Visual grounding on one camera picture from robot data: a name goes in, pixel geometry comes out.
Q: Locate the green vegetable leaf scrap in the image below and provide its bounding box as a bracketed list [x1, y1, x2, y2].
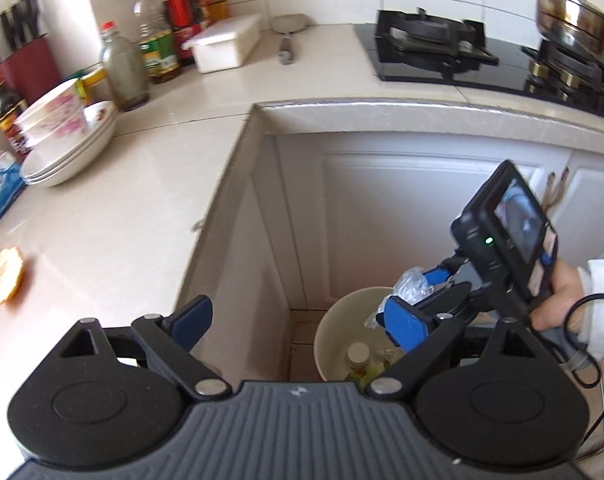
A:
[345, 356, 395, 389]

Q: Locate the clear plastic bag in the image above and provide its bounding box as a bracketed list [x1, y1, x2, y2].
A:
[364, 266, 436, 330]

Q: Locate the small white-capped bottle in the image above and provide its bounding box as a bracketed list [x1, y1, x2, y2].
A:
[344, 341, 370, 375]

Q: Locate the yellow citrus peel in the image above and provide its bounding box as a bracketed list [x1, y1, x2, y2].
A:
[0, 246, 24, 305]

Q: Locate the white round trash bin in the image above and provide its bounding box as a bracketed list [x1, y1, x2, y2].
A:
[313, 287, 404, 382]

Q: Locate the person's right hand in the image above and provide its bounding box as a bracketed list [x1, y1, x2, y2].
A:
[531, 260, 594, 344]

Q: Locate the white cabinet door right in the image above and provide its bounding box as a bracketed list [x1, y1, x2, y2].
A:
[561, 152, 604, 266]

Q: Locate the white cabinet door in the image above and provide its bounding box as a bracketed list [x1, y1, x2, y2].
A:
[561, 152, 604, 266]
[180, 136, 291, 387]
[276, 132, 570, 309]

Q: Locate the white cabinet door left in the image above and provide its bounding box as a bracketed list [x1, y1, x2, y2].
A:
[180, 136, 291, 387]

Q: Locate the white cabinet door centre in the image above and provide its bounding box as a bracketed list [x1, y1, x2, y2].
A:
[276, 132, 570, 309]

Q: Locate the lower white plate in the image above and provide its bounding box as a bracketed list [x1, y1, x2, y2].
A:
[21, 122, 116, 188]

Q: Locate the white plate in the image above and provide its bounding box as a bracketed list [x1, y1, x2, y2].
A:
[21, 122, 116, 188]
[20, 101, 118, 180]

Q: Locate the black gas stove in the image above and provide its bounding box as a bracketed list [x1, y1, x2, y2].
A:
[354, 8, 604, 118]

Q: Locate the blue white salt bag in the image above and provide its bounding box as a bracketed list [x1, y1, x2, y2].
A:
[0, 148, 29, 234]

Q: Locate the stainless steel pot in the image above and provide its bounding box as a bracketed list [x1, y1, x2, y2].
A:
[535, 0, 604, 66]

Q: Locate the top white plate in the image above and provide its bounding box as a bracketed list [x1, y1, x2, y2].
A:
[20, 101, 118, 180]

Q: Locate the middle floral white bowl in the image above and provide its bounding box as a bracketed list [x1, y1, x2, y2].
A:
[18, 104, 86, 148]

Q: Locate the floral white bowl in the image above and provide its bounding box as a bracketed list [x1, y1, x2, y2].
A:
[16, 78, 82, 124]
[18, 104, 86, 148]

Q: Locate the top floral white bowl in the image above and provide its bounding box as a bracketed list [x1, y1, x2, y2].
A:
[16, 78, 82, 124]

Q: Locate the clear red-capped glass bottle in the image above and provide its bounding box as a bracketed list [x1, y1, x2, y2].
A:
[100, 21, 150, 112]

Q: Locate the dark vinegar bottle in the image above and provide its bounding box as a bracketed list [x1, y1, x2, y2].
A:
[0, 69, 30, 162]

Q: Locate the yellow oil bottle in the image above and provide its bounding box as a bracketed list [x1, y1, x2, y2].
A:
[134, 0, 180, 84]

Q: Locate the white plastic container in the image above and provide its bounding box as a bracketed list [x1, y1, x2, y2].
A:
[182, 14, 261, 74]

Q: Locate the dark red knife block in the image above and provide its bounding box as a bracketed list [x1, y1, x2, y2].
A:
[0, 0, 62, 104]

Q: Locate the red label sauce bottle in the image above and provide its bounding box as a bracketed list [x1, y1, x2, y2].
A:
[164, 0, 200, 66]

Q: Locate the bronze cabinet handle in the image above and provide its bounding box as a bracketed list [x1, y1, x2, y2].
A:
[541, 171, 556, 211]
[550, 167, 570, 207]

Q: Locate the black camera cable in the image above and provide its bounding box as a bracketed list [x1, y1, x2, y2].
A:
[526, 292, 604, 461]

